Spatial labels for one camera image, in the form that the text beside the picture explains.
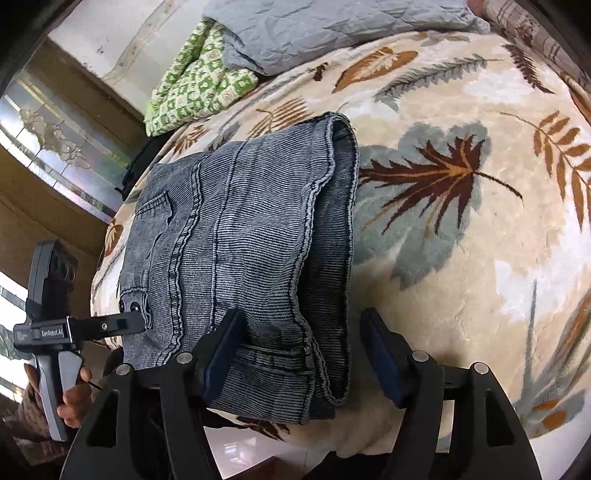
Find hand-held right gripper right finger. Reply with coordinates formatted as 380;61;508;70
359;307;543;480

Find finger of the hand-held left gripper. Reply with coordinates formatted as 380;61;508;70
69;311;146;339

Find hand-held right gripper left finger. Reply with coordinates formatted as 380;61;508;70
60;308;250;480

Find grey-blue denim jeans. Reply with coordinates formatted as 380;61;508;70
121;112;360;425

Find person's left forearm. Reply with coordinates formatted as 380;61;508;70
0;369;61;462

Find person's left hand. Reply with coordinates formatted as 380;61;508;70
56;366;93;429

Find wooden wardrobe with mirror panels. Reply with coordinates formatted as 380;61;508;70
0;37;148;402

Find cream leaf print blanket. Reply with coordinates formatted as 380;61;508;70
90;30;591;455

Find black cloth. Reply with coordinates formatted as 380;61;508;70
121;136;162;201

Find green patterned quilt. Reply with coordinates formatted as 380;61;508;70
144;18;259;137

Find grey quilted blanket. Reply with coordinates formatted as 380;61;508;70
203;0;491;77

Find brown patterned cloth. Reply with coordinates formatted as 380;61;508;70
480;0;591;116

